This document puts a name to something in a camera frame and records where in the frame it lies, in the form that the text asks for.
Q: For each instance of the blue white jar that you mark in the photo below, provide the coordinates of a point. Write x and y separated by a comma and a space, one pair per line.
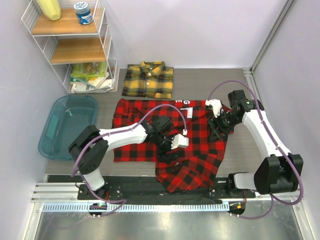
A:
83, 13

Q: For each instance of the white slotted cable duct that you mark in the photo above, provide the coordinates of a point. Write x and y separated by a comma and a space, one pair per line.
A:
95, 207

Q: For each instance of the yellow bottle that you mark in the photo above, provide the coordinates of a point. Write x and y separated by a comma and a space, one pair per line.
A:
50, 8

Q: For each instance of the teal plastic bin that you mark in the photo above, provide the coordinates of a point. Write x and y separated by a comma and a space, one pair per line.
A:
69, 116

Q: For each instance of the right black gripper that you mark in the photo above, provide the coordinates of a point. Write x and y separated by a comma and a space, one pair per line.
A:
216, 133

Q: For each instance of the white wire wooden shelf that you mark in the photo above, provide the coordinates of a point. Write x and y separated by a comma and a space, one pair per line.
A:
65, 42

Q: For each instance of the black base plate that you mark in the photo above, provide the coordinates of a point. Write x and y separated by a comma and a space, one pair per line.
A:
142, 190

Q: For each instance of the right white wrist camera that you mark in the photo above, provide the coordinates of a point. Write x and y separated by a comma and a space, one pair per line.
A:
216, 106

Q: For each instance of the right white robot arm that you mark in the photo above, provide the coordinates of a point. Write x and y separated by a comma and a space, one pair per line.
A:
279, 170

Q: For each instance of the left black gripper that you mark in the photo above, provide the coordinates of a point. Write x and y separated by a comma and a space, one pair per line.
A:
163, 152

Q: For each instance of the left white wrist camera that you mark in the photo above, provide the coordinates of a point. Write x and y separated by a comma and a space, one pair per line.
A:
180, 140

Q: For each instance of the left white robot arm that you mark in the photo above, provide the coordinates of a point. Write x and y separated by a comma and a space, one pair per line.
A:
90, 147

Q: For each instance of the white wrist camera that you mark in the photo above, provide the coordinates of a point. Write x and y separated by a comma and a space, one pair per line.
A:
216, 106
180, 140

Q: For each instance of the folded yellow plaid shirt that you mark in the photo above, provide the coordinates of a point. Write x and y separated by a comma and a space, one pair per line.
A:
149, 80

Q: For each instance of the stack of books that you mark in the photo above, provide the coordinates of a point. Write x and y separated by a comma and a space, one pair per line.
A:
90, 77

